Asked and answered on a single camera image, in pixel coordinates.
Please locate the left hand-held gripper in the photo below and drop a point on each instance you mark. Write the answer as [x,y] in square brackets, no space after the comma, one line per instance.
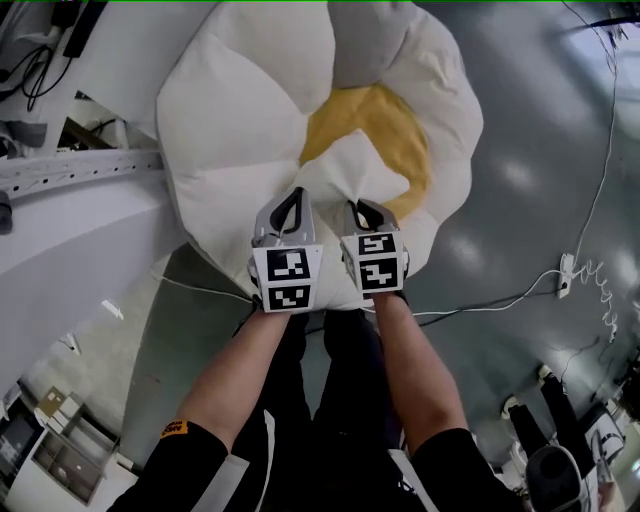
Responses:
[287,265]

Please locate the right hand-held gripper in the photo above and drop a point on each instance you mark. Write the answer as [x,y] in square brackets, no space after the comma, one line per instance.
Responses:
[375,272]

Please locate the small white pillow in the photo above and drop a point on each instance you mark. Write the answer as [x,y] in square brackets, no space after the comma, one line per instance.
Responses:
[350,165]

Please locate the person's left forearm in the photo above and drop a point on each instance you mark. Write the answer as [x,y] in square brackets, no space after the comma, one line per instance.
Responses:
[235,380]

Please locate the person's right forearm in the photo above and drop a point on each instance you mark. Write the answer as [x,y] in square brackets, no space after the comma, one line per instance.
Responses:
[420,375]

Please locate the white flower-shaped floor cushion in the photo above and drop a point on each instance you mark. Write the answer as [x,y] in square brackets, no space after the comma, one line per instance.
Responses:
[230,125]

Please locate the person's black trousers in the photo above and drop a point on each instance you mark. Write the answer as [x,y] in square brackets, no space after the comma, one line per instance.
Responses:
[345,380]

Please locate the white power strip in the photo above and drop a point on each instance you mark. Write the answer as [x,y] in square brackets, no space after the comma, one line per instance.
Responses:
[566,275]

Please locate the person's black shirt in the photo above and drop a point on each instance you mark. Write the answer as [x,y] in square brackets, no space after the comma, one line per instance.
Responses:
[190,475]

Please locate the black power strip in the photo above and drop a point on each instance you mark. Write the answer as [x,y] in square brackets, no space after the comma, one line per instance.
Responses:
[82,27]

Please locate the cardboard boxes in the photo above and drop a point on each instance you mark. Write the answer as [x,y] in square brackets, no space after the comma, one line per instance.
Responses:
[57,407]

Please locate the black-framed table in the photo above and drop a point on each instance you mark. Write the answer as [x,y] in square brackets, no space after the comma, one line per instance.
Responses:
[612,20]

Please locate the grey shelf unit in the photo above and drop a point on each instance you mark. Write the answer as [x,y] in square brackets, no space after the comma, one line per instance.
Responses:
[65,460]

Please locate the perforated white metal rail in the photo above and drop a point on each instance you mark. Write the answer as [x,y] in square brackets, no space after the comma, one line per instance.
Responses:
[75,170]

